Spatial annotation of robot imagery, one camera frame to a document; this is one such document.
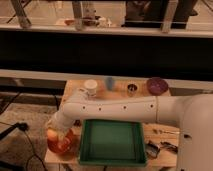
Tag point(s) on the purple bowl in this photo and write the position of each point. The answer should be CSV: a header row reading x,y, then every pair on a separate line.
x,y
157,86

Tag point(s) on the red bowl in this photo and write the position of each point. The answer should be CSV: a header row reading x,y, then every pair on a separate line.
x,y
60,146

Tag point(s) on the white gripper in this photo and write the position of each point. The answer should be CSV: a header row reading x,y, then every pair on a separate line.
x,y
60,125

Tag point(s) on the black handled knife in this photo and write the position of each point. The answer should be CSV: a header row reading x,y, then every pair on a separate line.
x,y
170,146

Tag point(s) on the blue plastic cup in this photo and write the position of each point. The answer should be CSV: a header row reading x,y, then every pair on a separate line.
x,y
109,83

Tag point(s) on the small metal cup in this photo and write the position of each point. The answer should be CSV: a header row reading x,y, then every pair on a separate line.
x,y
131,89

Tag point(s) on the red yellow apple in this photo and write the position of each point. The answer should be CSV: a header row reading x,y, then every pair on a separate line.
x,y
51,134

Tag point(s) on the wooden table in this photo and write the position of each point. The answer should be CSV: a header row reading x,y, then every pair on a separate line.
x,y
165,159

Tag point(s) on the black stand with cable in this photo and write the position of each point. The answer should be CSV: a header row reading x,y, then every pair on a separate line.
x,y
20,126

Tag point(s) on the green plastic tray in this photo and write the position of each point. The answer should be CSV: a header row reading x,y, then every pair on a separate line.
x,y
112,143

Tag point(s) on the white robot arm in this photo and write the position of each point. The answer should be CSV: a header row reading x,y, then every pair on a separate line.
x,y
193,115

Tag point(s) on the white paper cup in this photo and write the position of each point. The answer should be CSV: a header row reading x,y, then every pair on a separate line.
x,y
91,86

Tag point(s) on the metal fork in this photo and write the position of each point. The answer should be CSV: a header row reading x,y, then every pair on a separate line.
x,y
158,131

